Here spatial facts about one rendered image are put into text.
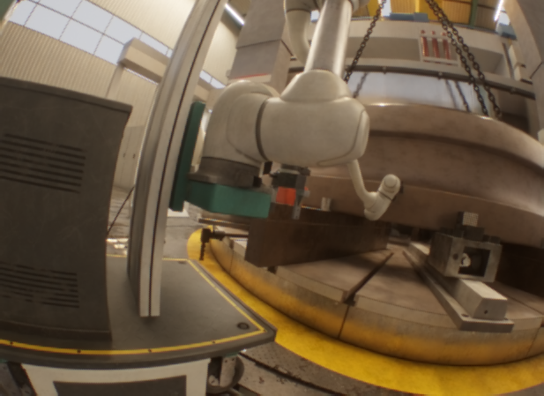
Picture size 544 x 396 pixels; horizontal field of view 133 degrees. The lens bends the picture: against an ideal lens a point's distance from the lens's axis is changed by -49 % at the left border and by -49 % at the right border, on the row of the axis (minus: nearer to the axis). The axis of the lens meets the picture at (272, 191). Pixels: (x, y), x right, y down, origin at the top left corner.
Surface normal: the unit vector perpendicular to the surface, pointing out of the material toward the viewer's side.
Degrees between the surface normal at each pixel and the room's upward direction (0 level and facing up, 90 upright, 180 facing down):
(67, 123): 90
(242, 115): 88
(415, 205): 90
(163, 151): 90
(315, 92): 77
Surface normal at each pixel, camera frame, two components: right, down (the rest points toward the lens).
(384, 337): -0.52, -0.11
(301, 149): -0.38, 0.64
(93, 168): 0.63, 0.11
